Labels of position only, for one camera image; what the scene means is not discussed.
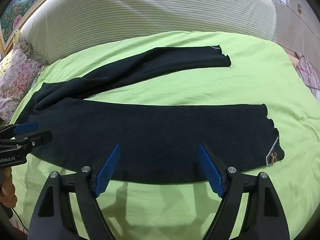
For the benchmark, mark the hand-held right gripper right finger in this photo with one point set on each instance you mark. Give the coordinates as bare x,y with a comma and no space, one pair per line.
211,172

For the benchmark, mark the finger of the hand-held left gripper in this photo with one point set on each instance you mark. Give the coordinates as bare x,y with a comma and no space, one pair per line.
37,140
26,127

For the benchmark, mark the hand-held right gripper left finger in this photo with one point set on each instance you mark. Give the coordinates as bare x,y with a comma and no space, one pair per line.
107,172

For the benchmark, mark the dark navy pants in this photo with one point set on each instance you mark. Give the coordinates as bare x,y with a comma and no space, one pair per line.
175,135

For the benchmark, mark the person's left hand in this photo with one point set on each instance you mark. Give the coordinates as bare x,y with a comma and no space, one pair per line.
7,187

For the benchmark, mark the pink floral pillow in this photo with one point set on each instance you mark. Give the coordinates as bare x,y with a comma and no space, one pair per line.
17,75

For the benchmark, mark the green bed sheet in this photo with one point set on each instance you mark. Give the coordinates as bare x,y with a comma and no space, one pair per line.
200,87

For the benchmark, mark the yellow floral cushion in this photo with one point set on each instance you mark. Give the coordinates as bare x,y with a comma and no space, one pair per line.
17,37

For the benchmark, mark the framed flower painting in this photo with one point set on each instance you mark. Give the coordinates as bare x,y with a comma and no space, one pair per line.
17,10

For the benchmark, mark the pink plaid cloth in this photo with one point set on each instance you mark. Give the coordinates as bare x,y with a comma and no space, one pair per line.
310,75

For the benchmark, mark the striped white pillow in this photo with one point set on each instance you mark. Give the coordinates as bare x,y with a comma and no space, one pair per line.
150,10

